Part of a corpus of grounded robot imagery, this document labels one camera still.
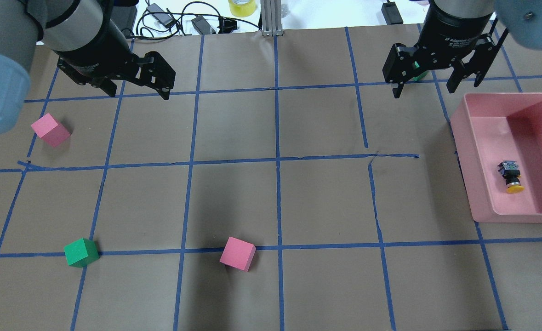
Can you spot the pink cube centre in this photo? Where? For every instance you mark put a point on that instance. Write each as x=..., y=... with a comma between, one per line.
x=238, y=254

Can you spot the yellow tape roll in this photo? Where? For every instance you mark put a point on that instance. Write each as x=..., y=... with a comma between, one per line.
x=242, y=8

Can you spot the pink cube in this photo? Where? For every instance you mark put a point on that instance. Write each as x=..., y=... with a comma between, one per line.
x=50, y=130
x=238, y=254

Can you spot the green cube near right arm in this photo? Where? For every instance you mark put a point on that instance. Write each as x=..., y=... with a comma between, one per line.
x=420, y=75

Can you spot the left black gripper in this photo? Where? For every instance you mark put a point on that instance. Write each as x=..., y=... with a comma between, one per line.
x=97, y=54

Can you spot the aluminium frame post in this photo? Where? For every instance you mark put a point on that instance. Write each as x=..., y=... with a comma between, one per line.
x=270, y=13

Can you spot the green cube front left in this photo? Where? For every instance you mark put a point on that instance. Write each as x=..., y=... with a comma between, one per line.
x=81, y=252

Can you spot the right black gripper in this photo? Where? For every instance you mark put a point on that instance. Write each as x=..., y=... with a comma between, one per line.
x=459, y=27

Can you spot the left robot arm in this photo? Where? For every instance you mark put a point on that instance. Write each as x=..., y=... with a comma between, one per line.
x=61, y=25

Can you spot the pink cube near left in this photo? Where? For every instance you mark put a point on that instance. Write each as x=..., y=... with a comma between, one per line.
x=50, y=130

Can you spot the pink plastic bin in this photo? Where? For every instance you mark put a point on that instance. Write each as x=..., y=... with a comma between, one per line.
x=489, y=128

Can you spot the black power adapter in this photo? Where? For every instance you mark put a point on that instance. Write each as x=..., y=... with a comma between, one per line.
x=202, y=26

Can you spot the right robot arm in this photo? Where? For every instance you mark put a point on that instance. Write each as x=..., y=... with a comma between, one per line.
x=522, y=19

